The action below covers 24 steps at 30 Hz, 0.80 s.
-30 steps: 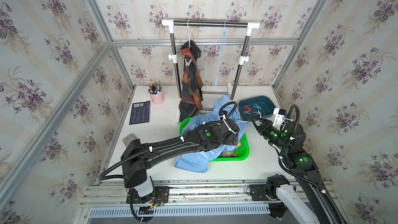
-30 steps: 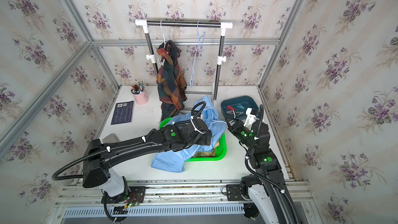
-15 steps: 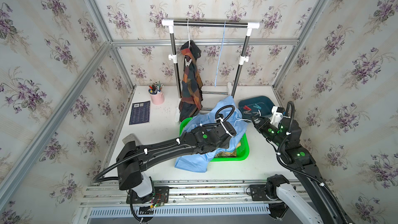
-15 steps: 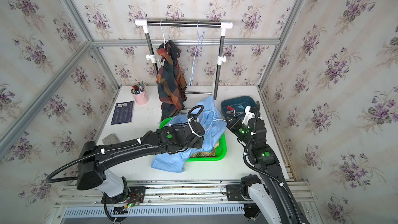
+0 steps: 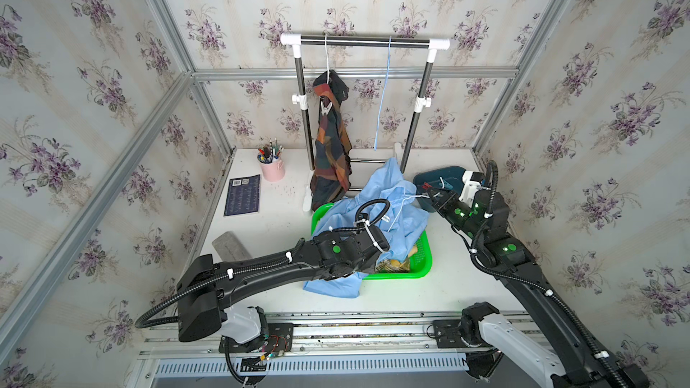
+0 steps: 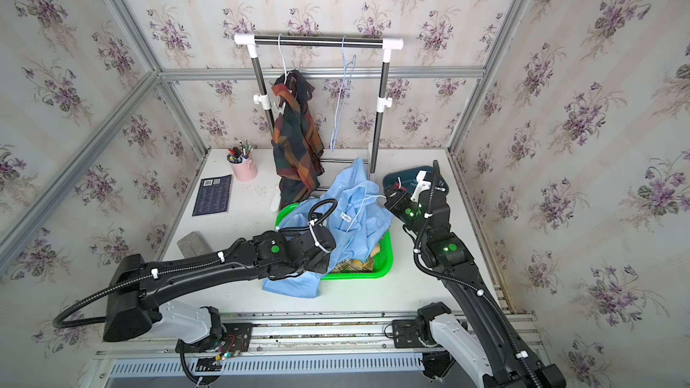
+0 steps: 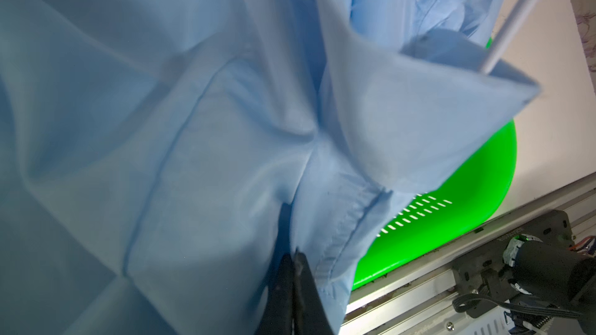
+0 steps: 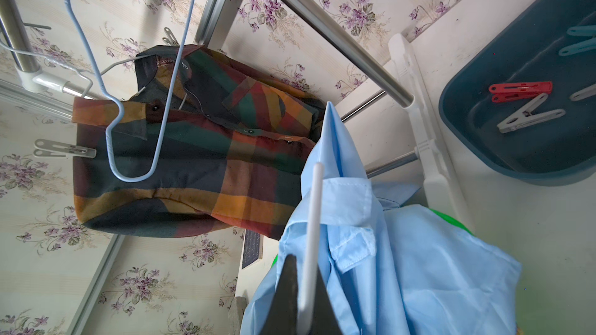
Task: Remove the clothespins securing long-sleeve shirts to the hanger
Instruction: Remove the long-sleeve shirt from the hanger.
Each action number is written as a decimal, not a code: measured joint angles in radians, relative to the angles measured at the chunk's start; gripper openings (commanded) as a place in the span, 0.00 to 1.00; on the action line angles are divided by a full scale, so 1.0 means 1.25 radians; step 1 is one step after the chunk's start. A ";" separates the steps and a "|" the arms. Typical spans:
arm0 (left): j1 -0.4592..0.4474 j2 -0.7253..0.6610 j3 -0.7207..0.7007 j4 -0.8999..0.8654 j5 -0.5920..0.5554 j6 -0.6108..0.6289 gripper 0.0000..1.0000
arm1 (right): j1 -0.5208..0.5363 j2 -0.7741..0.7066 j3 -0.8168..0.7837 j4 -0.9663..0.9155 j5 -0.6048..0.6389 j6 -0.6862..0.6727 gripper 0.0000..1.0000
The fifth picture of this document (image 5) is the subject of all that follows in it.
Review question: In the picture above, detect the metal clothes rack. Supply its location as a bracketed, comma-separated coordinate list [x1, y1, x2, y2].
[280, 33, 450, 172]

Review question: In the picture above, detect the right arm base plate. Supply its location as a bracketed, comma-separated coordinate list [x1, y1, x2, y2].
[431, 318, 486, 348]

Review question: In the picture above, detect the white hanger of blue shirt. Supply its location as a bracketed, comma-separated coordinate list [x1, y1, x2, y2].
[388, 192, 429, 230]

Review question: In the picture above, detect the dark plaid shirt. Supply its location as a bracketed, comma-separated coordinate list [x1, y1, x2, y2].
[310, 70, 352, 211]

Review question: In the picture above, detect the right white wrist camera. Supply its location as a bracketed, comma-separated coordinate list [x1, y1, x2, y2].
[459, 170, 484, 206]

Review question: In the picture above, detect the green plastic basket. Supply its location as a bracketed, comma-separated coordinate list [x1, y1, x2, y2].
[310, 202, 433, 281]

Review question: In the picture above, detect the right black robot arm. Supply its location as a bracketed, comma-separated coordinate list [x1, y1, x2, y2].
[418, 161, 650, 387]

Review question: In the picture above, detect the yellow plaid shirt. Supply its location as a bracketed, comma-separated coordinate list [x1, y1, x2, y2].
[376, 245, 419, 274]

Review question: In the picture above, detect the pink pen cup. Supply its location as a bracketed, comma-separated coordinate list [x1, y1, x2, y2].
[257, 139, 285, 183]

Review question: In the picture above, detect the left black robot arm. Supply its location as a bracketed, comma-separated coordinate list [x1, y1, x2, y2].
[135, 199, 391, 344]

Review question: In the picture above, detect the light blue shirt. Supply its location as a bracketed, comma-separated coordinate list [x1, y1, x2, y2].
[312, 158, 429, 264]

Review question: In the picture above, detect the dark blue booklet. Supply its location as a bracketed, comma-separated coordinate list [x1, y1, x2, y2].
[224, 174, 261, 217]

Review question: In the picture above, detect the light blue wire hanger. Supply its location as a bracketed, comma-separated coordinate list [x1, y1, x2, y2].
[373, 36, 393, 151]

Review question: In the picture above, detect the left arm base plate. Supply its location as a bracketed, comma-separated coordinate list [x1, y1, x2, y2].
[218, 323, 295, 359]

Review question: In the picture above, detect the dark teal plastic bin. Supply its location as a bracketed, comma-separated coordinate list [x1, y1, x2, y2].
[413, 166, 466, 195]

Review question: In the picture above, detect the grey sponge block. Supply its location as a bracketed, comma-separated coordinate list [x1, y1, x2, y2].
[212, 231, 252, 262]

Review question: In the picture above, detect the white hanger of dark shirt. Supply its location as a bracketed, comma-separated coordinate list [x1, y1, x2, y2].
[323, 33, 331, 85]

